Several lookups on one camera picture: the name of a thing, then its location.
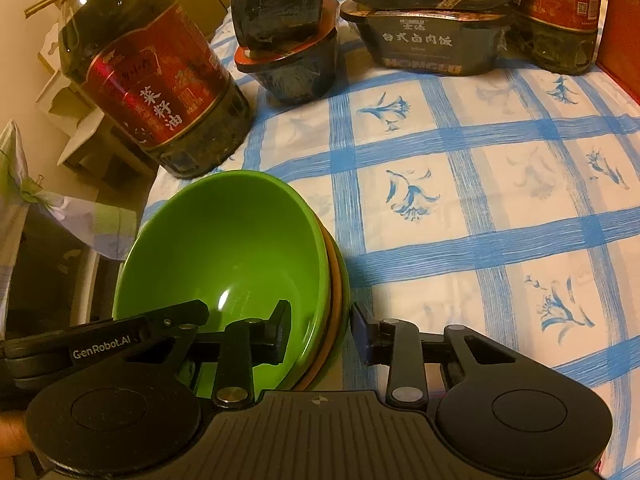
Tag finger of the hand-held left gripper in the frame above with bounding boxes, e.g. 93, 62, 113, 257
142, 299, 211, 333

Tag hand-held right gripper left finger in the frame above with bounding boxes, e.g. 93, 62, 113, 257
142, 300, 292, 406

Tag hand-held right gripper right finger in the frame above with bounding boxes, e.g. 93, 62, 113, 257
351, 301, 517, 404

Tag orange plastic bowl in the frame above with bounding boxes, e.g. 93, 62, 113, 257
294, 214, 351, 392

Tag person's left hand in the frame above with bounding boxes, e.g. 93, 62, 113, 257
0, 400, 32, 462

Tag blue checked floral tablecloth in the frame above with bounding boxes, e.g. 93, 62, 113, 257
137, 0, 640, 480

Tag beige cardboard pieces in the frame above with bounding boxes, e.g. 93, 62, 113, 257
36, 35, 157, 188

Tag cooking oil bottle red label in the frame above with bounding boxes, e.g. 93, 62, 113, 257
509, 0, 614, 77
56, 0, 254, 179

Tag black instant meal tub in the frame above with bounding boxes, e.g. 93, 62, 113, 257
234, 0, 339, 106
230, 0, 326, 54

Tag black instant rice box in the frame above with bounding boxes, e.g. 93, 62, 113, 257
341, 0, 514, 78

